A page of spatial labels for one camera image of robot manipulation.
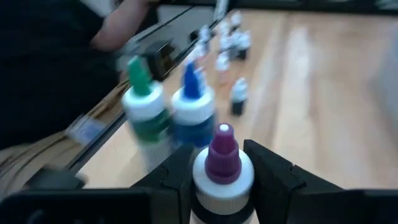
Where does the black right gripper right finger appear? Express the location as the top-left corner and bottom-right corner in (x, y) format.
(244, 139), (343, 224)

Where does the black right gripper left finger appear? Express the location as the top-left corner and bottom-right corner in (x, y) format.
(130, 143), (195, 224)

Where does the large purple-capped colouring bottle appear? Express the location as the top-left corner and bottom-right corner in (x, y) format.
(190, 123), (256, 224)

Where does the large blue-capped colouring bottle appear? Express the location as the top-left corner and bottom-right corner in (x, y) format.
(170, 60), (218, 150)

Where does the large green-capped colouring bottle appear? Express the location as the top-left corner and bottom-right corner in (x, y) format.
(121, 55), (172, 169)

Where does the small black dropper bottle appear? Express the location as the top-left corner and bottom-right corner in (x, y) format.
(229, 77), (249, 116)

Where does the small white-capped dropper bottle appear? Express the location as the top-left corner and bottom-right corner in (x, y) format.
(219, 20), (231, 39)
(220, 34), (238, 60)
(231, 11), (243, 28)

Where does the person's forearm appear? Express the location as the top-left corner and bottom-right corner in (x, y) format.
(90, 0), (160, 52)

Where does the blue-white card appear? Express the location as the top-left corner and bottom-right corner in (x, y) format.
(66, 116), (107, 146)

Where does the person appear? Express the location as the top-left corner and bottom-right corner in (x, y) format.
(0, 0), (162, 200)

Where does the black table-level camera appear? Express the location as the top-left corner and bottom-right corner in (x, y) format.
(144, 40), (177, 82)

